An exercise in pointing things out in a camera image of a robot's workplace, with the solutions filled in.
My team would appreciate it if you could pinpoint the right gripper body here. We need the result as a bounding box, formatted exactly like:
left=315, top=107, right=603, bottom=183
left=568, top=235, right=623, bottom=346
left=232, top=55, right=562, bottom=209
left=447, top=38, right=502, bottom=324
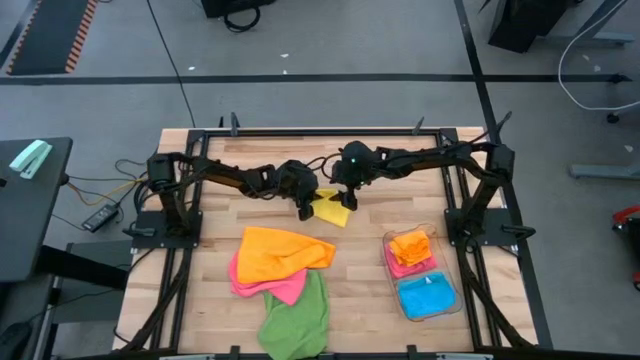
left=329, top=140, right=387, bottom=212

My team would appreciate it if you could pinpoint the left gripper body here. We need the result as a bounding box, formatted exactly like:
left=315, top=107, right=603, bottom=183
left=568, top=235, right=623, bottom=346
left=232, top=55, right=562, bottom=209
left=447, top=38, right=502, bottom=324
left=274, top=159, right=321, bottom=222

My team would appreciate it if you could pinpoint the yellow microfiber towel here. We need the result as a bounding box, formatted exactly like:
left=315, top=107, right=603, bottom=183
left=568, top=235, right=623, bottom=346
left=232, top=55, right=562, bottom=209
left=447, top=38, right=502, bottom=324
left=309, top=187, right=354, bottom=229

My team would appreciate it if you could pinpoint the orange microfiber towel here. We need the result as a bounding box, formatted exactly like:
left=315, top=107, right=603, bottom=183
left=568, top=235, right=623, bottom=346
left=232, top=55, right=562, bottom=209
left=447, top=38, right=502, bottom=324
left=388, top=229, right=434, bottom=268
left=235, top=226, right=338, bottom=286

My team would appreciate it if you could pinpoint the pink microfiber towel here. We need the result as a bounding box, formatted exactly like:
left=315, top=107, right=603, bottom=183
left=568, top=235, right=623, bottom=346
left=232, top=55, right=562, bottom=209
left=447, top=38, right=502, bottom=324
left=384, top=244, right=438, bottom=280
left=228, top=251, right=309, bottom=307

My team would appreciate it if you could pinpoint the blue microfiber towel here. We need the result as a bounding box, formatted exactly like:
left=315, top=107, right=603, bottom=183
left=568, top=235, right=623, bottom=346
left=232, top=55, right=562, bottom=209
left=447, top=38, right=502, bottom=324
left=398, top=272, right=458, bottom=320

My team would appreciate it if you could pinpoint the clear plastic bin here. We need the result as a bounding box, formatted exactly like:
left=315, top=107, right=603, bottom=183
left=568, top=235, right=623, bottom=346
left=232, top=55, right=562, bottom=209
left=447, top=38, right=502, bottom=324
left=381, top=223, right=465, bottom=323

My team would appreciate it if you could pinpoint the green microfiber towel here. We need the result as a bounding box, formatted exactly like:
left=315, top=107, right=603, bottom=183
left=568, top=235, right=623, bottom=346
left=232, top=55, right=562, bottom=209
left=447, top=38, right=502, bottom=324
left=256, top=269, right=331, bottom=360

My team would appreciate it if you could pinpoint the black equipment box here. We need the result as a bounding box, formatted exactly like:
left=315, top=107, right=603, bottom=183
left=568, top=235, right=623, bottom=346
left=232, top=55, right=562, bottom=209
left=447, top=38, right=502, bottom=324
left=200, top=0, right=277, bottom=19

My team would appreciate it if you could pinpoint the black power adapter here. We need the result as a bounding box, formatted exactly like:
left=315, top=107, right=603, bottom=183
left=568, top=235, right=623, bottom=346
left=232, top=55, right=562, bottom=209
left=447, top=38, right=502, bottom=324
left=81, top=203, right=120, bottom=234

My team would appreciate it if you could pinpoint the black desk base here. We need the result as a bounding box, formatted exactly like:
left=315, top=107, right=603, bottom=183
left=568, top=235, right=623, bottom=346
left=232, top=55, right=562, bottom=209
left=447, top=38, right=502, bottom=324
left=487, top=0, right=637, bottom=54

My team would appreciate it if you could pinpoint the grey desk foot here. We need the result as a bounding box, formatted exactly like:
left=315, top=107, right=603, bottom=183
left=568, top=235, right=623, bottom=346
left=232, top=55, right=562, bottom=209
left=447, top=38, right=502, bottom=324
left=569, top=162, right=640, bottom=181

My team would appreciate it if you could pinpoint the mint green stapler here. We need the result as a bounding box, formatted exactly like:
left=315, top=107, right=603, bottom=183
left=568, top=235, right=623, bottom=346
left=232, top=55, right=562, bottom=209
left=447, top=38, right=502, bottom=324
left=8, top=139, right=54, bottom=180

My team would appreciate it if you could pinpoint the red cart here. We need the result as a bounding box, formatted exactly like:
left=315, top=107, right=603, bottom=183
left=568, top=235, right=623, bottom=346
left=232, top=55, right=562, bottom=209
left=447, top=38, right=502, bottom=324
left=612, top=204, right=640, bottom=292

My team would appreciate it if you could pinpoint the black side desk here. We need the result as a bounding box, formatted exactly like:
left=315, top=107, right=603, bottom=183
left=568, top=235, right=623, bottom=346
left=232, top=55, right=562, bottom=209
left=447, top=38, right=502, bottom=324
left=0, top=137, right=74, bottom=284

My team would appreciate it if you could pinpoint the black orange-edged floor mat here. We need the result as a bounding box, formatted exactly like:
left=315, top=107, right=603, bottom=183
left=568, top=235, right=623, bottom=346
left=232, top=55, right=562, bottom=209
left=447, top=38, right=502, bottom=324
left=5, top=0, right=99, bottom=76

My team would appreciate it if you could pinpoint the black aluminium table frame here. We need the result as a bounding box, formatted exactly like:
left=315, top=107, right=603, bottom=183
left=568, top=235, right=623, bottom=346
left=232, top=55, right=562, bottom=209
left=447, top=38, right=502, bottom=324
left=113, top=127, right=554, bottom=360

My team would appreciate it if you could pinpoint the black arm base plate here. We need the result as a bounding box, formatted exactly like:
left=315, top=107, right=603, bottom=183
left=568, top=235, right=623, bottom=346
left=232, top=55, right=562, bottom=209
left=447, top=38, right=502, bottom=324
left=130, top=209, right=204, bottom=250
left=444, top=207, right=520, bottom=249

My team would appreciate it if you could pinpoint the coiled black cable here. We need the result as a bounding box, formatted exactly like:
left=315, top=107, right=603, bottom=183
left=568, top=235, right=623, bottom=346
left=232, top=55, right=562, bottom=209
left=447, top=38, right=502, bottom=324
left=222, top=4, right=262, bottom=34

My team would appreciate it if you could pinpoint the black cable bundle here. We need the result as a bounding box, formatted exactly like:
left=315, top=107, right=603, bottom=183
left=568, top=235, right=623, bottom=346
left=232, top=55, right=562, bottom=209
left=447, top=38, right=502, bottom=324
left=119, top=247, right=194, bottom=352
left=457, top=249, right=534, bottom=350

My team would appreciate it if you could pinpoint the yellow cable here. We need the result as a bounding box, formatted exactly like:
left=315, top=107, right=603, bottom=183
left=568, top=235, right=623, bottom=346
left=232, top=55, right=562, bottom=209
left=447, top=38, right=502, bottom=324
left=66, top=173, right=150, bottom=207

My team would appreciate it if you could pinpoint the white floor cable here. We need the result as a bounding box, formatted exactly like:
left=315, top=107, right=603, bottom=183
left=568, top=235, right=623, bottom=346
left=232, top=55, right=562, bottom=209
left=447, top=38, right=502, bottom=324
left=557, top=0, right=640, bottom=112

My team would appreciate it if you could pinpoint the black desk leg frame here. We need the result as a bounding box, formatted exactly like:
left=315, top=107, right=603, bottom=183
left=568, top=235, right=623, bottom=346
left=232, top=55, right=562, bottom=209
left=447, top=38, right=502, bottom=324
left=37, top=240, right=134, bottom=325

